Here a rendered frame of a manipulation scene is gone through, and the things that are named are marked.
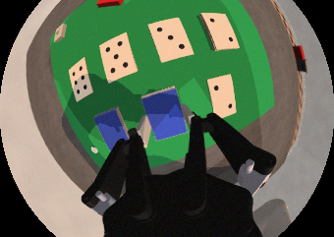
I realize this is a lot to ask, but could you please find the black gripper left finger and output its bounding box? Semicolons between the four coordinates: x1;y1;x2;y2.
82;115;152;220

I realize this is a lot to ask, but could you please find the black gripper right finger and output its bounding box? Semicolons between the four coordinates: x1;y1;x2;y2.
177;103;277;215

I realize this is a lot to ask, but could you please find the green cloth mat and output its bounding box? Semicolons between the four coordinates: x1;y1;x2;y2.
50;0;274;169

